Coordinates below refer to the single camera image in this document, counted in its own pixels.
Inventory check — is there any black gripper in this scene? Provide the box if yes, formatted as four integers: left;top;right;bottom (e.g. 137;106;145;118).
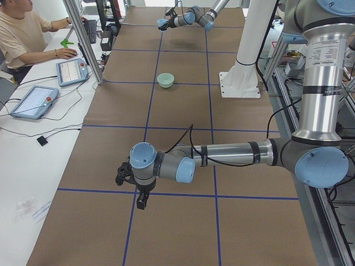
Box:
165;17;177;28
136;185;154;209

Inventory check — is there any light blue plastic cup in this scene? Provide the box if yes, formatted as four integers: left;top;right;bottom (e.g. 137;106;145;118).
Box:
157;18;169;31

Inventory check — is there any pale green ceramic bowl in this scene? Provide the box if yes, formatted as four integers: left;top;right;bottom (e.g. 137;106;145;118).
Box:
157;73;175;89

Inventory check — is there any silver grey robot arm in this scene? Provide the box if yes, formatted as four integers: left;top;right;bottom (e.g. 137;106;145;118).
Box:
157;0;229;31
129;1;354;209

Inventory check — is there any black rectangular box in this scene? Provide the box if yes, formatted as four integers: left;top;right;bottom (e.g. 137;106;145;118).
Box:
100;30;113;52

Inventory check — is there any black keyboard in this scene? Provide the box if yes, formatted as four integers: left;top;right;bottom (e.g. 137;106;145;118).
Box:
84;19;97;44

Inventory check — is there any green clamp tool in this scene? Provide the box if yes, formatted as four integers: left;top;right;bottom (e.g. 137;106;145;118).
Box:
60;39;73;48

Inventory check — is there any far blue teach pendant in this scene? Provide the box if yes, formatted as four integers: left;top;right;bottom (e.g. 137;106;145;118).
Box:
56;58;89;87

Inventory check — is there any blue teach pendant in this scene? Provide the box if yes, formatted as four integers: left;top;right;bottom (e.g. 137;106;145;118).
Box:
10;85;59;120
56;58;89;87

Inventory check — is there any small black square puck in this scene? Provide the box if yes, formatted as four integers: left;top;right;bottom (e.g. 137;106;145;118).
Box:
37;136;48;146

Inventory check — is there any clear plastic bag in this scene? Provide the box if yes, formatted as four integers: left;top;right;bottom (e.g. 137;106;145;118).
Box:
14;196;38;222

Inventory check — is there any near blue teach pendant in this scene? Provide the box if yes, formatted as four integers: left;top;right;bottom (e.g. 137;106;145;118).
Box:
10;85;59;120

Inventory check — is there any seated person beige shirt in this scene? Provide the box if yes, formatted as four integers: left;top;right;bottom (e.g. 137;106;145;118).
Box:
1;1;77;84

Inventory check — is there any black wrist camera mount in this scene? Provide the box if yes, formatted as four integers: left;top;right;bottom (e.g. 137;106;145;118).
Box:
165;7;178;18
115;162;136;186

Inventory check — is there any white pedestal column base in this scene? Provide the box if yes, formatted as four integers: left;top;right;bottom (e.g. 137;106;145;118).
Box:
219;0;277;98

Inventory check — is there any aluminium frame post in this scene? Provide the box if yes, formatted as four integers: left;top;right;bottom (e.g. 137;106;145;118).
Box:
63;0;104;85

